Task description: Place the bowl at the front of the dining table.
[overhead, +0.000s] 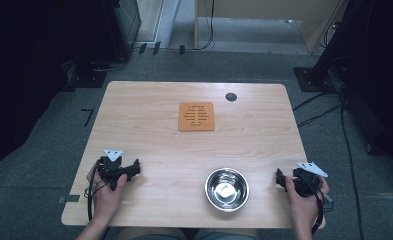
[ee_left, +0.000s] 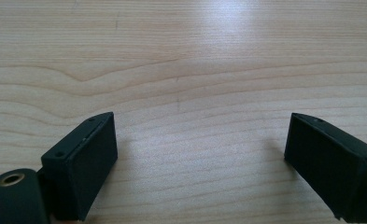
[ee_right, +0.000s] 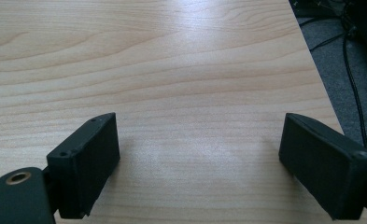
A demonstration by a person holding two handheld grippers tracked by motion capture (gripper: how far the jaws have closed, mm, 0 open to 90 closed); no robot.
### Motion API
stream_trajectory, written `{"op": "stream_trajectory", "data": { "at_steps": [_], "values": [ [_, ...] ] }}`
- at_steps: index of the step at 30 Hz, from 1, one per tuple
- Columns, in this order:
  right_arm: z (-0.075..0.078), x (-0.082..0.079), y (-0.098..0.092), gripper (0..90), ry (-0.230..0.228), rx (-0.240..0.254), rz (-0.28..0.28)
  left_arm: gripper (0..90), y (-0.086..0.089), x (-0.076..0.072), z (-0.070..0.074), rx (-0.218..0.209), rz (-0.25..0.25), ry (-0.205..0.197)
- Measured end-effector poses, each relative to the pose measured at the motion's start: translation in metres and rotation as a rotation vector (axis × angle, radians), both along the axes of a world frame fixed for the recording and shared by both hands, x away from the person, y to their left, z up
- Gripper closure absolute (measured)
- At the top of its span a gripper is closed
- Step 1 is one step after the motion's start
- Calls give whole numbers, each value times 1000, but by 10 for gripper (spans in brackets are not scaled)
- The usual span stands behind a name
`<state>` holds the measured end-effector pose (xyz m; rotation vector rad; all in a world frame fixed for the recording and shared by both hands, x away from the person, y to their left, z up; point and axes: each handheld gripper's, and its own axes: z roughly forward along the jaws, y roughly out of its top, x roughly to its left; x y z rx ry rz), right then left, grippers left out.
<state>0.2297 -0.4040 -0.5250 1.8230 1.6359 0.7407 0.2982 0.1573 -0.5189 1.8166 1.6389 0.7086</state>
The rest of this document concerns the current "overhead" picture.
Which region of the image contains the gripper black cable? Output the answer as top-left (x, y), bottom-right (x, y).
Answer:
top-left (83, 159), bottom-right (110, 222)
top-left (310, 186), bottom-right (335, 236)

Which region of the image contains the long black floor cable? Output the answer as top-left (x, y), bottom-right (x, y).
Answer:
top-left (339, 99), bottom-right (366, 240)

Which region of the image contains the dark glass cabinet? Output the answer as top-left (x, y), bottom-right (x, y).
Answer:
top-left (100, 0), bottom-right (142, 62)

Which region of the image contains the stainless steel bowl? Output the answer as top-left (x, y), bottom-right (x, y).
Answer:
top-left (204, 167), bottom-right (251, 213)

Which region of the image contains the black hanging cable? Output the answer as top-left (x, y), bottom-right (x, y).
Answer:
top-left (194, 0), bottom-right (216, 52)

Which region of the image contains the person's left hand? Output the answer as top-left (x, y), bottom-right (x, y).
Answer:
top-left (86, 162), bottom-right (129, 222)

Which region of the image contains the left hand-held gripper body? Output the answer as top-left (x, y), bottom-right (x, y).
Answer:
top-left (97, 148), bottom-right (134, 192)

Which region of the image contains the black stand base plate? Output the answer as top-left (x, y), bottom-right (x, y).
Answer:
top-left (293, 65), bottom-right (339, 93)

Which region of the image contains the light wooden cabinet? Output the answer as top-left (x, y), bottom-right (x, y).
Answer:
top-left (193, 0), bottom-right (349, 56)

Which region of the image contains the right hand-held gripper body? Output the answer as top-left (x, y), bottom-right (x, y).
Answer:
top-left (291, 161), bottom-right (329, 198)

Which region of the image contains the person's right hand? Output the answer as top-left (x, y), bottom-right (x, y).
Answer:
top-left (284, 175), bottom-right (331, 231)

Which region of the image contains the orange wooden trivet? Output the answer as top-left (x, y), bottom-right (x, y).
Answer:
top-left (177, 101), bottom-right (216, 133)

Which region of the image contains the black floor stand foot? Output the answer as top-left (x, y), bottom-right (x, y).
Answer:
top-left (62, 59), bottom-right (108, 92)

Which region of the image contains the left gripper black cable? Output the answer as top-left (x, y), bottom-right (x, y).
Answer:
top-left (83, 159), bottom-right (110, 222)

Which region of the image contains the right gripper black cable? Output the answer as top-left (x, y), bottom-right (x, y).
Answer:
top-left (310, 186), bottom-right (335, 236)

